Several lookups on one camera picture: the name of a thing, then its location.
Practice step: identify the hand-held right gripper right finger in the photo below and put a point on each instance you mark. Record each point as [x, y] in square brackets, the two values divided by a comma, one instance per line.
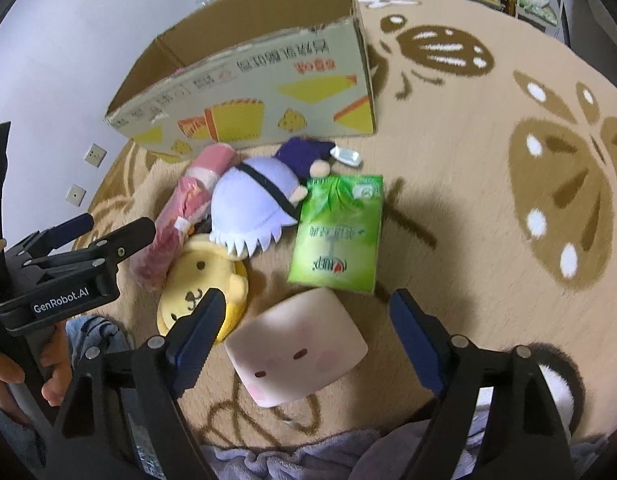
[418, 345]

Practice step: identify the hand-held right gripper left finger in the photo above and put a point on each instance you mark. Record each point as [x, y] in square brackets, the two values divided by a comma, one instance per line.
[198, 345]

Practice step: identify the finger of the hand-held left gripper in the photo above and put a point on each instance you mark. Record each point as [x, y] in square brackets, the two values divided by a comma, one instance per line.
[68, 227]
[123, 242]

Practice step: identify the yellow dog plush toy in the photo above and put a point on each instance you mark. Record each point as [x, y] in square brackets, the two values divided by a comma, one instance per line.
[198, 270]

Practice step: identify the pink plush toy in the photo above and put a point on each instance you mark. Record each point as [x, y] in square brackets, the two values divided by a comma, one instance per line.
[188, 200]

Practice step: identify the white marshmallow plush toy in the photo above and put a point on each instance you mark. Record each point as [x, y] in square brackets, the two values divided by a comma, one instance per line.
[298, 340]

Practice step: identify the purple plush doll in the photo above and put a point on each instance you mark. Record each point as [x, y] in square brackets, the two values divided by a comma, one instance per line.
[248, 200]

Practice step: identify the green tissue pack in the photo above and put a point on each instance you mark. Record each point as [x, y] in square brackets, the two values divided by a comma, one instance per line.
[338, 235]

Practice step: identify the printed cardboard box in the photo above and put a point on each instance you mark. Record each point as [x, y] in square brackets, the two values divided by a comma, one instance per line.
[288, 60]

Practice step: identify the person's left hand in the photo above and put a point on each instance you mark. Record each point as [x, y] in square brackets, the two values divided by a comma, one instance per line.
[56, 365]

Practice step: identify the person's blue jeans leg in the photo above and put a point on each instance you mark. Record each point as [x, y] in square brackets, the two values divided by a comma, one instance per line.
[101, 335]

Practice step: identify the lavender fleece blanket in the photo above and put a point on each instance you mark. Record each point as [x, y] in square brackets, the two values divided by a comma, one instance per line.
[298, 455]

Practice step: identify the beige patterned rug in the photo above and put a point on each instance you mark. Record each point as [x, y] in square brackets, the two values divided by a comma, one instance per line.
[463, 160]

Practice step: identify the green item on cart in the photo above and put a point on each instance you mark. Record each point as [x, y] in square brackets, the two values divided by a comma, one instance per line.
[536, 5]

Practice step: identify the white wall socket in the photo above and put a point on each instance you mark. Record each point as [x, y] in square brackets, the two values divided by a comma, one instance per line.
[94, 155]
[76, 195]

